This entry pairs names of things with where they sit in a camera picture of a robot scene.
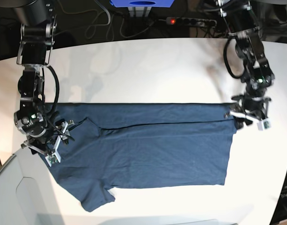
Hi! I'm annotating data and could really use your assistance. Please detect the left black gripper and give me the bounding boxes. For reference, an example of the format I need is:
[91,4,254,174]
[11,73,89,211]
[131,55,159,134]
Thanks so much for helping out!
[229,94,271,129]

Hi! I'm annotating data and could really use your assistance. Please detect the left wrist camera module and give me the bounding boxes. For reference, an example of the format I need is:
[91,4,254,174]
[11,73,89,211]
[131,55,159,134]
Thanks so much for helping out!
[257,118,272,131]

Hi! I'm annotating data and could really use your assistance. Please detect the blue plastic box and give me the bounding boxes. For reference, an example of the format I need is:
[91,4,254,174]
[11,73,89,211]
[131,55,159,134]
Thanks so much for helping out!
[110,0,174,8]

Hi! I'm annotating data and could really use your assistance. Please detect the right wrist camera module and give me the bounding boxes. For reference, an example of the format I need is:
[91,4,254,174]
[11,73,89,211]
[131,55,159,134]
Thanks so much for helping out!
[45,152,61,167]

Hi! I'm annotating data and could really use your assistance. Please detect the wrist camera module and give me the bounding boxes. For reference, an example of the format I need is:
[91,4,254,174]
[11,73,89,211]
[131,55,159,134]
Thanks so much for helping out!
[45,152,61,167]
[257,118,272,131]

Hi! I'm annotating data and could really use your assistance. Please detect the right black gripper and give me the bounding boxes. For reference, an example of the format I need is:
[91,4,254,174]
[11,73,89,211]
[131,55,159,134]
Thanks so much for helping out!
[21,119,74,157]

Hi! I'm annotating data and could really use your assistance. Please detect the dark blue T-shirt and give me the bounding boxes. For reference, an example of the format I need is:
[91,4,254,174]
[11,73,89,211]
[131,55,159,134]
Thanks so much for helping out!
[49,103,236,212]

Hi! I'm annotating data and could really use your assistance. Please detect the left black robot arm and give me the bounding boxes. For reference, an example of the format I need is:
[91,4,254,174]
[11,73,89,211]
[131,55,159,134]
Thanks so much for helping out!
[216,0,275,131]

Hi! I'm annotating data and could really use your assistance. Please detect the grey coiled cable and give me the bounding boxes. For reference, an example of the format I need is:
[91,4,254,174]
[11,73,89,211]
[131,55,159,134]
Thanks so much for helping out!
[84,9,155,40]

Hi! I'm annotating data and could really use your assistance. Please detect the black power strip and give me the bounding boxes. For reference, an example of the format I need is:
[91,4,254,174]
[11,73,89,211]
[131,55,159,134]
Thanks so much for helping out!
[165,17,217,28]

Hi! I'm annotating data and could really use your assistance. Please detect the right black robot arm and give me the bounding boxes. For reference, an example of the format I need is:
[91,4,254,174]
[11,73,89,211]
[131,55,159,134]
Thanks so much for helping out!
[14,0,72,162]

